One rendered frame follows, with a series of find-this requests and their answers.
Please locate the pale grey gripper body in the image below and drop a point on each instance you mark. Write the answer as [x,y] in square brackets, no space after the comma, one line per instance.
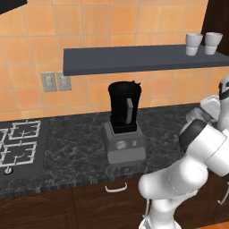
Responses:
[196,114]

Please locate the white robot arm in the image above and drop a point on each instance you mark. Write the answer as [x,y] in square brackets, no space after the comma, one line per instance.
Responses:
[179,176]

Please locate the black and grey blender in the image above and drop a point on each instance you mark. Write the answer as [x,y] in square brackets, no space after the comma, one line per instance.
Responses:
[123,119]

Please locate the white cup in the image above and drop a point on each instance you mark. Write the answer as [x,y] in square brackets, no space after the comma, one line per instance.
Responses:
[193,41]
[213,40]

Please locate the dark brown cupboard door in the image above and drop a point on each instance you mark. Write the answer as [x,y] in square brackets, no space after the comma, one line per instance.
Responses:
[208,205]
[35,211]

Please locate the dark brown drawer front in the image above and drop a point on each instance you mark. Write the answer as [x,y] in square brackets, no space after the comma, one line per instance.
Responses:
[101,208]

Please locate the grey gas hob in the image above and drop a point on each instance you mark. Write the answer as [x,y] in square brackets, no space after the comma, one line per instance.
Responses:
[23,149]

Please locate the silver hob knob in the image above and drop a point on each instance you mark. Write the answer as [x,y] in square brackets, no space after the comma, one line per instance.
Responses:
[8,171]

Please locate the black extractor hood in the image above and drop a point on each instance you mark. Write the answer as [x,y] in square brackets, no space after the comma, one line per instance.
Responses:
[10,5]

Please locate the dark grey wall shelf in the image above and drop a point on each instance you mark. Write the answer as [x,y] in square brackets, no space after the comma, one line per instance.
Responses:
[134,59]

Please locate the dark brown wall cupboard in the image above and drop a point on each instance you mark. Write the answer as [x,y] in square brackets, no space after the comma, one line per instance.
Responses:
[217,18]

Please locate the grey wall socket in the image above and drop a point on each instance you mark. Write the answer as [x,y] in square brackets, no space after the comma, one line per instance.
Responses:
[49,81]
[63,81]

